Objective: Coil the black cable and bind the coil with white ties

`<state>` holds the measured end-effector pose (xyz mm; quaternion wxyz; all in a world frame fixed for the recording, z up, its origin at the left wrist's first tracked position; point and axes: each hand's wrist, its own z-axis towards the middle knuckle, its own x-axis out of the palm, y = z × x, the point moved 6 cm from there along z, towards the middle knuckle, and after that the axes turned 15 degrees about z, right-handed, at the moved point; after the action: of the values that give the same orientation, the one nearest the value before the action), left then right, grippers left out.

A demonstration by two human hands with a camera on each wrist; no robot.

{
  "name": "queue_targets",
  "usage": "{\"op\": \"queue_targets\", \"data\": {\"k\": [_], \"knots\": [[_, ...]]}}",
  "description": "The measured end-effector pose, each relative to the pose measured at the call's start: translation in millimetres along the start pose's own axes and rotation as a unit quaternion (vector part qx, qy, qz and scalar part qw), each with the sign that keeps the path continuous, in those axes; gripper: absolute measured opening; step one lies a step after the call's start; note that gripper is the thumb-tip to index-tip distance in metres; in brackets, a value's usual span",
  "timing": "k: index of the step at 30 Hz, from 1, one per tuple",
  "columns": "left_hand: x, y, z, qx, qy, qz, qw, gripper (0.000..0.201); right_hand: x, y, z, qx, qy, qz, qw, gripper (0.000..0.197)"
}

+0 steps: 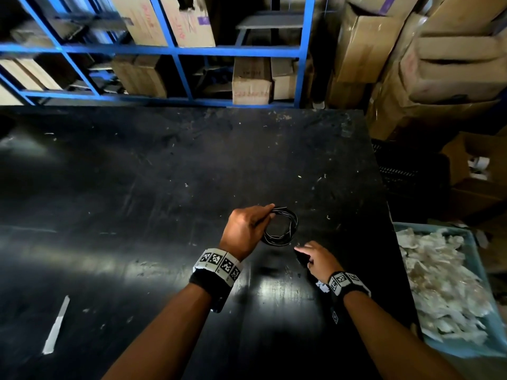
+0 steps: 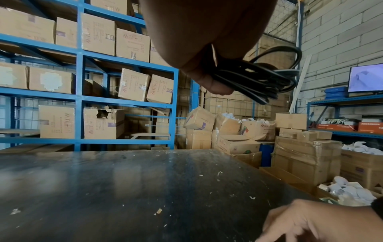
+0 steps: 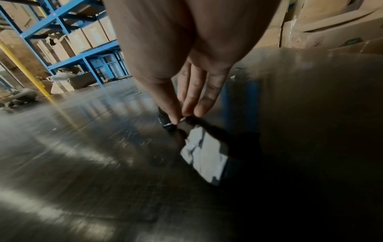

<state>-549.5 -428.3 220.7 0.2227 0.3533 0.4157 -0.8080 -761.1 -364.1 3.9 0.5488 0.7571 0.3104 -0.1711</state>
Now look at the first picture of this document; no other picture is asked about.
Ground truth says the person's left hand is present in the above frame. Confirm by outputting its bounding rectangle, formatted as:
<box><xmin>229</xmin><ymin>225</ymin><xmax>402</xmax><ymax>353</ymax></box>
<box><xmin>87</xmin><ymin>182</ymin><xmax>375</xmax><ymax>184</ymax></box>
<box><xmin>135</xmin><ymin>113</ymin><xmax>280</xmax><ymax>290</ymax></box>
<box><xmin>219</xmin><ymin>204</ymin><xmax>276</xmax><ymax>262</ymax></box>

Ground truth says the person's right hand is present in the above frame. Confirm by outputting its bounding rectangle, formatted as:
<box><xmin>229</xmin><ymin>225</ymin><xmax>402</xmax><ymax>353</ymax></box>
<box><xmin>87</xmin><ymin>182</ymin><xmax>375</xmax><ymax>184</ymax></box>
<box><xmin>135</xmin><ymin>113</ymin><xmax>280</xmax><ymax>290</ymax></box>
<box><xmin>294</xmin><ymin>240</ymin><xmax>344</xmax><ymax>285</ymax></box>

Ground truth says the black cable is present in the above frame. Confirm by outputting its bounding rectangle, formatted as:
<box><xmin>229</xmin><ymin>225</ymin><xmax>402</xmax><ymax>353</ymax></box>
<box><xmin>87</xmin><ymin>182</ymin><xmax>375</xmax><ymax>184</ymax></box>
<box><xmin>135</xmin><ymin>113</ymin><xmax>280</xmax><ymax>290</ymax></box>
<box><xmin>260</xmin><ymin>207</ymin><xmax>298</xmax><ymax>247</ymax></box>

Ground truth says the person's left forearm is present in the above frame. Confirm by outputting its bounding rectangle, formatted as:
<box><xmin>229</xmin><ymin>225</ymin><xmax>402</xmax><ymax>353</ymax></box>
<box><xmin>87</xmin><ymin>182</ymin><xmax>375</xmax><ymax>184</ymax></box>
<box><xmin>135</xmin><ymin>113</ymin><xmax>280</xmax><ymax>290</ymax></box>
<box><xmin>102</xmin><ymin>283</ymin><xmax>212</xmax><ymax>380</ymax></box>

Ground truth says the person's right forearm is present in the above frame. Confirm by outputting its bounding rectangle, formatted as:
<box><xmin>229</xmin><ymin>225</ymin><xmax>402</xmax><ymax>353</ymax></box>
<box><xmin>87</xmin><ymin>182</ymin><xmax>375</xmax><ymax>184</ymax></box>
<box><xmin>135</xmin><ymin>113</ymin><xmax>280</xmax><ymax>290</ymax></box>
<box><xmin>342</xmin><ymin>291</ymin><xmax>464</xmax><ymax>380</ymax></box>

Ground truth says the right marker wristband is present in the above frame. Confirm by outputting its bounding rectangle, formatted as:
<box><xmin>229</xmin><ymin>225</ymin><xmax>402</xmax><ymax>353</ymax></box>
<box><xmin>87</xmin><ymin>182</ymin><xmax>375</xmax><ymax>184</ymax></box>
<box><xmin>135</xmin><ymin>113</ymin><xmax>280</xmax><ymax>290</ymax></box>
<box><xmin>327</xmin><ymin>271</ymin><xmax>372</xmax><ymax>325</ymax></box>

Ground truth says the marker wristband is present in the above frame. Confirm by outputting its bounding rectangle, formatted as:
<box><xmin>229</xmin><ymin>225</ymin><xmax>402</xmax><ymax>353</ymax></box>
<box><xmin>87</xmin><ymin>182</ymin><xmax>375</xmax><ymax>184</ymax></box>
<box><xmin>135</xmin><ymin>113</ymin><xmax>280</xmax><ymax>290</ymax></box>
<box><xmin>327</xmin><ymin>271</ymin><xmax>372</xmax><ymax>325</ymax></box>
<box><xmin>189</xmin><ymin>248</ymin><xmax>244</xmax><ymax>313</ymax></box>

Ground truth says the left marker wristband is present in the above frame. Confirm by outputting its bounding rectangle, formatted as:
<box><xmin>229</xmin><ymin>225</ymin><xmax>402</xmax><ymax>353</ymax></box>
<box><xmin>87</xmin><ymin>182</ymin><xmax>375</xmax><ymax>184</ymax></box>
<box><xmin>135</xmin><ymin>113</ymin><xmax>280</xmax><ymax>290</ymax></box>
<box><xmin>189</xmin><ymin>248</ymin><xmax>244</xmax><ymax>313</ymax></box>

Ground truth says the black plastic crate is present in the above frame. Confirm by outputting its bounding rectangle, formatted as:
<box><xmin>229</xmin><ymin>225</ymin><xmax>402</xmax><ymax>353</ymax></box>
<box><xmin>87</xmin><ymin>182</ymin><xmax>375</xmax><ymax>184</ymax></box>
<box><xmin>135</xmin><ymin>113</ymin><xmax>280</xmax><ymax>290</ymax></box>
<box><xmin>372</xmin><ymin>139</ymin><xmax>453</xmax><ymax>223</ymax></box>

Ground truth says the cardboard box with red stamp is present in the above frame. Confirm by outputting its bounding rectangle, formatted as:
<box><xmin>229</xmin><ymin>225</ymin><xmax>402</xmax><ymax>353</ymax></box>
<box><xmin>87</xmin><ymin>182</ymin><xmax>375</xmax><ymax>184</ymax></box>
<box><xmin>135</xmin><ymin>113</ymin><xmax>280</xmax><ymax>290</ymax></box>
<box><xmin>231</xmin><ymin>57</ymin><xmax>273</xmax><ymax>106</ymax></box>

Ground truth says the small plain cardboard box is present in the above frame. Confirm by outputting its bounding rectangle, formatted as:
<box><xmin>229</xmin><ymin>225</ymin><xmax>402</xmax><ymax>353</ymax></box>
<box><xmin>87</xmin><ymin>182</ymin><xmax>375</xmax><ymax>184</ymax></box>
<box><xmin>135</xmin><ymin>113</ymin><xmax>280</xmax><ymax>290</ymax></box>
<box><xmin>271</xmin><ymin>58</ymin><xmax>298</xmax><ymax>101</ymax></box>

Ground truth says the pile of white plastic bags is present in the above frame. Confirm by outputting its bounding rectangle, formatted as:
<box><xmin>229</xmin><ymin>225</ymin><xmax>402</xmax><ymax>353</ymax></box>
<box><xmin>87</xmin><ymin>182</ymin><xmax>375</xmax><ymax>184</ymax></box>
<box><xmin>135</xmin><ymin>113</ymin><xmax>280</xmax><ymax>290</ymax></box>
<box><xmin>396</xmin><ymin>228</ymin><xmax>494</xmax><ymax>346</ymax></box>

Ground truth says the blue plastic bin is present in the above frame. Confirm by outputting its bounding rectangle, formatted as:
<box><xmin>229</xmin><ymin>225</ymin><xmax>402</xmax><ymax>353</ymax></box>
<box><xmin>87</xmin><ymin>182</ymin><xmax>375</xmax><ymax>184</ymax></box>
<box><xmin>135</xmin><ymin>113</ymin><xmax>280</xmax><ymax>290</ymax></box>
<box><xmin>393</xmin><ymin>222</ymin><xmax>507</xmax><ymax>359</ymax></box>

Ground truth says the open cardboard box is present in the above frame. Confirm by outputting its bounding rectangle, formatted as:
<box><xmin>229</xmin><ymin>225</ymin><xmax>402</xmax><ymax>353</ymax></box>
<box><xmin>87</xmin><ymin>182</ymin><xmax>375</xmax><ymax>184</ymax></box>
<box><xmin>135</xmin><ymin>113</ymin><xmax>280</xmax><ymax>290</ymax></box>
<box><xmin>441</xmin><ymin>131</ymin><xmax>507</xmax><ymax>187</ymax></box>

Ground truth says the brown cardboard box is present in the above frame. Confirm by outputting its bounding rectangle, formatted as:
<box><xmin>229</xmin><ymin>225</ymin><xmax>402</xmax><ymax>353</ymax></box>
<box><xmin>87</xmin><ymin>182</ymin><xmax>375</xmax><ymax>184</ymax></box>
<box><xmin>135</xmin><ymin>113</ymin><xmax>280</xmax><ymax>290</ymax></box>
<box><xmin>110</xmin><ymin>55</ymin><xmax>168</xmax><ymax>99</ymax></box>

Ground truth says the blue metal shelf rack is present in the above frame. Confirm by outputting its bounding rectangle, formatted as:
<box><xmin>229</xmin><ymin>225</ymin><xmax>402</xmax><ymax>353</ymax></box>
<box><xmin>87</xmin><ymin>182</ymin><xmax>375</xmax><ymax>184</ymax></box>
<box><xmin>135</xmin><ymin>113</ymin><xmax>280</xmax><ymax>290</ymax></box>
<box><xmin>0</xmin><ymin>0</ymin><xmax>317</xmax><ymax>110</ymax></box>

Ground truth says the tall cardboard box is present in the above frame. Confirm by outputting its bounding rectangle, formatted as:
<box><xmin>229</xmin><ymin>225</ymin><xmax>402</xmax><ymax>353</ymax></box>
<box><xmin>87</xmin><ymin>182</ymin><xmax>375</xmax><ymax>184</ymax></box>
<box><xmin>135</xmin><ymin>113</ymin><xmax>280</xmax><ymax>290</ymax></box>
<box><xmin>334</xmin><ymin>4</ymin><xmax>405</xmax><ymax>84</ymax></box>

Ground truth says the cardboard box with purple label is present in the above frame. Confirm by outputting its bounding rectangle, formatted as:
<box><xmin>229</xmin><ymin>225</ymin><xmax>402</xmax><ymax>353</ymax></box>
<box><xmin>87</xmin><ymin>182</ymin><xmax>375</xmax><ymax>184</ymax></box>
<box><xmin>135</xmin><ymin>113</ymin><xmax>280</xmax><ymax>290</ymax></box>
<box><xmin>158</xmin><ymin>0</ymin><xmax>217</xmax><ymax>48</ymax></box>

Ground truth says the cardboard box with red writing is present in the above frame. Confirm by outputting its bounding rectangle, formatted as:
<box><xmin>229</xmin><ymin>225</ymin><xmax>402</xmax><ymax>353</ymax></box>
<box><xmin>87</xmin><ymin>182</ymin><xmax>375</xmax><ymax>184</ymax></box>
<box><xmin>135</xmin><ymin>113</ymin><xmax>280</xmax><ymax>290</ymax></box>
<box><xmin>109</xmin><ymin>0</ymin><xmax>169</xmax><ymax>47</ymax></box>

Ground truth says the large crumpled cardboard box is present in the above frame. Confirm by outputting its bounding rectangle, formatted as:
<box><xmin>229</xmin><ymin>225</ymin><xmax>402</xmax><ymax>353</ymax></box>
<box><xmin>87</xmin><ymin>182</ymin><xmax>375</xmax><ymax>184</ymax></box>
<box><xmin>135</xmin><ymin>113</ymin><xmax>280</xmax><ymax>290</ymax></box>
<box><xmin>399</xmin><ymin>35</ymin><xmax>507</xmax><ymax>104</ymax></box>

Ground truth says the white paper strip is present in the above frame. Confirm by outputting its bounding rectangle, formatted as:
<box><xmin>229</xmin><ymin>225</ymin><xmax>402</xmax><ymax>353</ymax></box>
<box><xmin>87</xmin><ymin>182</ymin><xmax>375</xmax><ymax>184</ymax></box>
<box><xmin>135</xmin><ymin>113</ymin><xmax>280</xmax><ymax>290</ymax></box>
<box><xmin>42</xmin><ymin>295</ymin><xmax>71</xmax><ymax>355</ymax></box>

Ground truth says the cardboard box with purple tape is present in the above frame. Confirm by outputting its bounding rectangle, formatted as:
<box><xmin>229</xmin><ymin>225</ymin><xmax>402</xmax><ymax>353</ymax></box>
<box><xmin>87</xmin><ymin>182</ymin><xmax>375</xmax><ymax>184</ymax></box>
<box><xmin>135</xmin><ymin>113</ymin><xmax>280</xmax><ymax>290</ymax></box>
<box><xmin>344</xmin><ymin>0</ymin><xmax>421</xmax><ymax>17</ymax></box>

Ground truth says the long flat cardboard box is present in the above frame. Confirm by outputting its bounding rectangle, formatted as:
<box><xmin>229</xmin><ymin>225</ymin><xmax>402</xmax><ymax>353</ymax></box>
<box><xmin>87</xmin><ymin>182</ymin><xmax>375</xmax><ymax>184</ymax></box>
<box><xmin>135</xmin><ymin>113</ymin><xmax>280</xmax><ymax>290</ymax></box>
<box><xmin>0</xmin><ymin>57</ymin><xmax>63</xmax><ymax>92</ymax></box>

